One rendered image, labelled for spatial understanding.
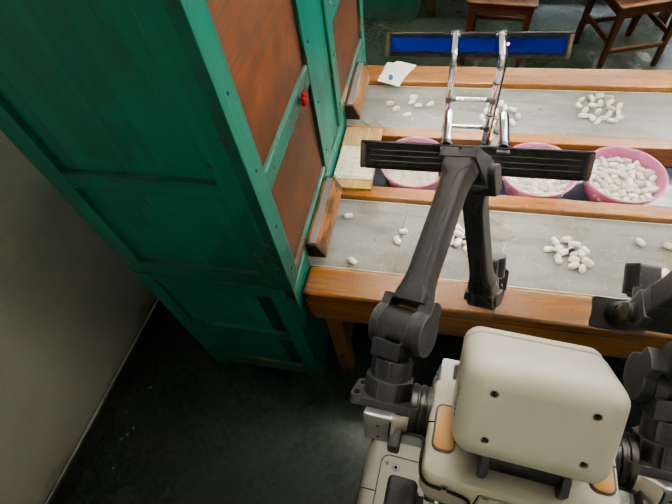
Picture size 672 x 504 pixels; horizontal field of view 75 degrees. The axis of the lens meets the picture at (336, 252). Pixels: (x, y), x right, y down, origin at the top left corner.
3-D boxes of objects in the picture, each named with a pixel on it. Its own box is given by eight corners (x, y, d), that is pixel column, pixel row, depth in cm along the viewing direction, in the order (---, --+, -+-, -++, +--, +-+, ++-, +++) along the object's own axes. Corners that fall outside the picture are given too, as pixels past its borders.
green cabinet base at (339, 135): (328, 381, 201) (293, 291, 132) (217, 363, 212) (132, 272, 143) (372, 166, 274) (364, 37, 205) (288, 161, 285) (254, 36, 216)
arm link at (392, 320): (369, 362, 78) (395, 372, 75) (377, 306, 77) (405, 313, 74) (393, 353, 85) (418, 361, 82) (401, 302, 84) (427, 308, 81)
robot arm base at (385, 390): (348, 402, 76) (418, 419, 73) (355, 356, 75) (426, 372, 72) (358, 385, 84) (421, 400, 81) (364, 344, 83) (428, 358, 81)
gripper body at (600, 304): (591, 295, 96) (604, 294, 89) (644, 304, 94) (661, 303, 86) (587, 325, 95) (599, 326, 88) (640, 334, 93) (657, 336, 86)
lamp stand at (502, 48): (486, 163, 175) (511, 60, 138) (435, 160, 179) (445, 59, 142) (486, 130, 185) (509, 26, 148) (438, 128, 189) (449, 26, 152)
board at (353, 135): (370, 191, 161) (370, 189, 160) (331, 188, 164) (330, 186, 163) (383, 130, 179) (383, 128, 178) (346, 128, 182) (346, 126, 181)
